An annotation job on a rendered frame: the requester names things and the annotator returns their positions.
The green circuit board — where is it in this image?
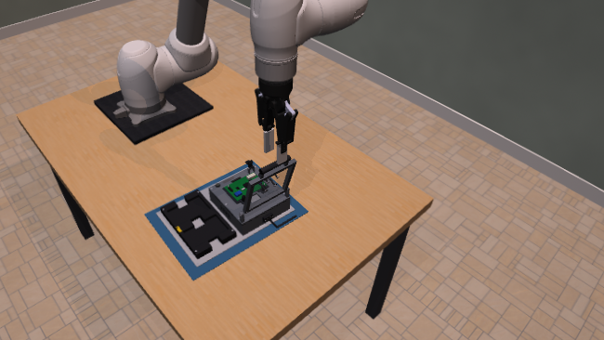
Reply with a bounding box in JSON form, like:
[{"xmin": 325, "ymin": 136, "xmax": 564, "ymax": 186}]
[{"xmin": 224, "ymin": 173, "xmax": 257, "ymax": 201}]

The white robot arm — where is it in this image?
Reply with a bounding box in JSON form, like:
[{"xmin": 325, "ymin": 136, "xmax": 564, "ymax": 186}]
[{"xmin": 113, "ymin": 0, "xmax": 368, "ymax": 127}]

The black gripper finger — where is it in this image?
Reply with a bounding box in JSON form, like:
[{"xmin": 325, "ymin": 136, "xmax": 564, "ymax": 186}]
[
  {"xmin": 270, "ymin": 100, "xmax": 298, "ymax": 164},
  {"xmin": 255, "ymin": 88, "xmax": 275, "ymax": 153}
]

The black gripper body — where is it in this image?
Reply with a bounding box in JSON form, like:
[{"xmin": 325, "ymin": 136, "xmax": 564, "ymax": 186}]
[{"xmin": 258, "ymin": 78, "xmax": 293, "ymax": 113}]

